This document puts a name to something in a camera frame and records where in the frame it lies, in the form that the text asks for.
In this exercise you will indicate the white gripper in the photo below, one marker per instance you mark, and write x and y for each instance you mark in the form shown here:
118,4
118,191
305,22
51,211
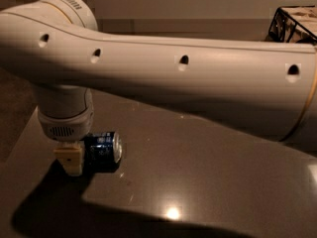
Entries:
65,127

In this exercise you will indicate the blue Pepsi can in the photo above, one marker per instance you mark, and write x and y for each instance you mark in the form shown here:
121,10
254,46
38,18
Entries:
103,152

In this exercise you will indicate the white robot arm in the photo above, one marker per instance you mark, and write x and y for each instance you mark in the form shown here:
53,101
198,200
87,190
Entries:
267,89

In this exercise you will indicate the black wire basket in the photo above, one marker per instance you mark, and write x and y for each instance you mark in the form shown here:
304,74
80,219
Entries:
294,24

